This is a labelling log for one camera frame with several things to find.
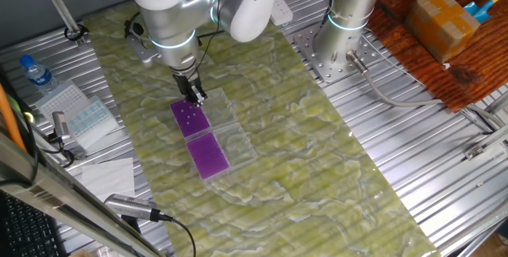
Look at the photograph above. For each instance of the small grey camera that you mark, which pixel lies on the small grey camera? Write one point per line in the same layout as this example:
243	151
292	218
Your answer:
60	124

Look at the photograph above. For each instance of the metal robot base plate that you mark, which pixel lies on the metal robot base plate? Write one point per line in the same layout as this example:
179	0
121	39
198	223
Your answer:
317	66

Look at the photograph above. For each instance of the blue yellow toy shovel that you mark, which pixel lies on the blue yellow toy shovel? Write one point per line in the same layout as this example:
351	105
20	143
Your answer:
478	11

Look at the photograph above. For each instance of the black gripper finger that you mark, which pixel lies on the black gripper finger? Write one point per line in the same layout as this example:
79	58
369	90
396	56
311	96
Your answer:
190	96
201	97

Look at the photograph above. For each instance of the white power strip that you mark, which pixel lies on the white power strip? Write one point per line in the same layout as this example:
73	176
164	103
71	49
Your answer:
282	15

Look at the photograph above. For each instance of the reddish brown wooden board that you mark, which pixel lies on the reddish brown wooden board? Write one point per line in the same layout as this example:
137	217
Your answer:
416	78

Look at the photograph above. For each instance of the black keyboard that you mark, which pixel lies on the black keyboard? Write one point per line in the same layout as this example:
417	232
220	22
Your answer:
28	233

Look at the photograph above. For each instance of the white paper sheet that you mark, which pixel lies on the white paper sheet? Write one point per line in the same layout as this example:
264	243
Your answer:
107	177

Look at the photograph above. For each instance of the aluminium frame bar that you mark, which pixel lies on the aluminium frame bar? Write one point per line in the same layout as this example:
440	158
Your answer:
59	197

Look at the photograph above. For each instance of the large silver camera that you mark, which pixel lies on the large silver camera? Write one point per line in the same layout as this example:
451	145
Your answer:
131	206

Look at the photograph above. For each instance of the metal pole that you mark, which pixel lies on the metal pole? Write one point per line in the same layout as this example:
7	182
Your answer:
59	5

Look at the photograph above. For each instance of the white pipette tip box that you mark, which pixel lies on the white pipette tip box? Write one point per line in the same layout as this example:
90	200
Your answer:
61	100

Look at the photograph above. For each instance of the black camera clamp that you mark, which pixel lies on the black camera clamp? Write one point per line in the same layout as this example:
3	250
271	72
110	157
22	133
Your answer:
59	146

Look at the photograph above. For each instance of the blue cap water bottle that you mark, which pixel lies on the blue cap water bottle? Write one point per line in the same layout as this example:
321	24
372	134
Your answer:
39	76

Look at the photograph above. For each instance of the small metal corner bracket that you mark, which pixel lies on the small metal corner bracket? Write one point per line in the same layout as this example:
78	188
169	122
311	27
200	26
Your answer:
474	152

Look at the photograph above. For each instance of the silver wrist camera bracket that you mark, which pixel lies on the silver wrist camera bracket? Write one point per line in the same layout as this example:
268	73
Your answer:
143	52

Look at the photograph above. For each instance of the taped cardboard box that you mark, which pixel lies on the taped cardboard box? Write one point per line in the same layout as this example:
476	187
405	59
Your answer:
440	27

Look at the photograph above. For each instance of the blue pipette tip box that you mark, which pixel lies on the blue pipette tip box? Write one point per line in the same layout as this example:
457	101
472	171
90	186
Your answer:
93	122

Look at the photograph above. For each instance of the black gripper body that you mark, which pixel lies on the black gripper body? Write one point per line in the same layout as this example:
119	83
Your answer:
186	82

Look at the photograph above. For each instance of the orange pole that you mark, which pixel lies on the orange pole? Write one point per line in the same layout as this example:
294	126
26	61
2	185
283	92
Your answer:
8	118

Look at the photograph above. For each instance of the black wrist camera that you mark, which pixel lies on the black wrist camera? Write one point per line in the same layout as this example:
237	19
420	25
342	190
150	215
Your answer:
135	25

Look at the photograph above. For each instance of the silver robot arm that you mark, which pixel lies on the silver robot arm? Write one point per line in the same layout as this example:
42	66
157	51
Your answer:
174	15

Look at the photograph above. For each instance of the green marble pattern mat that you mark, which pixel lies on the green marble pattern mat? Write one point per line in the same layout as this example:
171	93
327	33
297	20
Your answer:
297	169

